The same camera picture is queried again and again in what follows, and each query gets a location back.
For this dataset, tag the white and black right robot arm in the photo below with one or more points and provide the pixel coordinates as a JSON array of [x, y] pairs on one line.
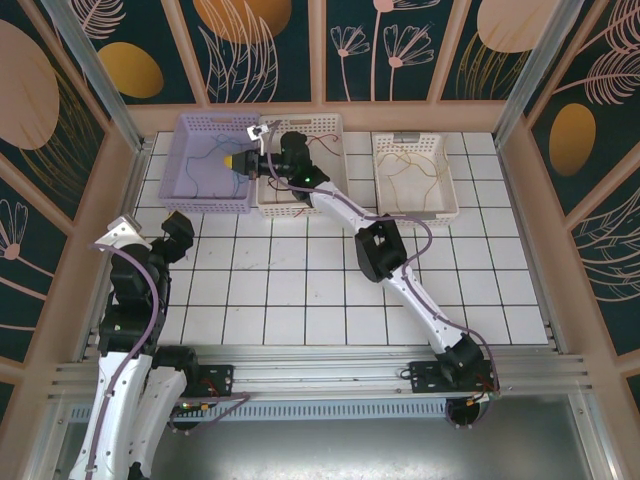
[[425, 310]]

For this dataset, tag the cream plastic basket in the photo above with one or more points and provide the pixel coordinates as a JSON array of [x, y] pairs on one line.
[[330, 125]]

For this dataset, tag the aluminium frame post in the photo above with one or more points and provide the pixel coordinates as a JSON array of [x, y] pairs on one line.
[[540, 75], [100, 85]]

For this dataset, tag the grey metal sheet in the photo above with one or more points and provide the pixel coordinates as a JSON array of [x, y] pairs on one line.
[[320, 450]]

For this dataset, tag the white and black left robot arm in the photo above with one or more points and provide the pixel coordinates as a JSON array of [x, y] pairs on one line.
[[120, 410]]

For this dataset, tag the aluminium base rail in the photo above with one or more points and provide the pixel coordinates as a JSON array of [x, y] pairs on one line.
[[320, 375]]

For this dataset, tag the lavender plastic basket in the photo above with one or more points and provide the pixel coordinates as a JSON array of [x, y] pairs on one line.
[[210, 175]]

